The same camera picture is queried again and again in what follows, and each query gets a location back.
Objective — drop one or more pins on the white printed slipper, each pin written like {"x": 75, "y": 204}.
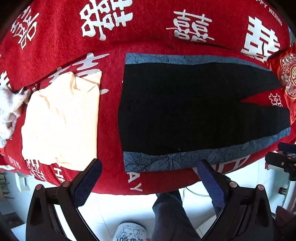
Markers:
{"x": 130, "y": 233}

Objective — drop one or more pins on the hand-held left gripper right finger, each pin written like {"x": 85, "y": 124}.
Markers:
{"x": 212, "y": 184}

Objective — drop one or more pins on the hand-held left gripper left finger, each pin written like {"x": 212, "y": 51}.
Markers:
{"x": 89, "y": 183}

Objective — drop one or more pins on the cream folded cloth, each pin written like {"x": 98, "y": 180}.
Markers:
{"x": 60, "y": 120}

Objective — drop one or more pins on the red embroidered pillow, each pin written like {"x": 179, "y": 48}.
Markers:
{"x": 286, "y": 69}

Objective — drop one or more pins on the dark red cloth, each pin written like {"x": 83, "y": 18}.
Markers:
{"x": 285, "y": 219}

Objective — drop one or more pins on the red printed blanket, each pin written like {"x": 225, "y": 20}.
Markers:
{"x": 150, "y": 30}

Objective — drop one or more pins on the black pants with blue trim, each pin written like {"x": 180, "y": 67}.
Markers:
{"x": 185, "y": 104}

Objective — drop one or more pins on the white fluffy cloth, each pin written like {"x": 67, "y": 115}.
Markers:
{"x": 7, "y": 111}

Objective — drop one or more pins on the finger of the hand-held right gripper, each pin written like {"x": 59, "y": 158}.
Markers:
{"x": 286, "y": 147}
{"x": 281, "y": 162}

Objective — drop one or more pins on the person's leg in grey trousers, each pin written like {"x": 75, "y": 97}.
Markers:
{"x": 171, "y": 217}

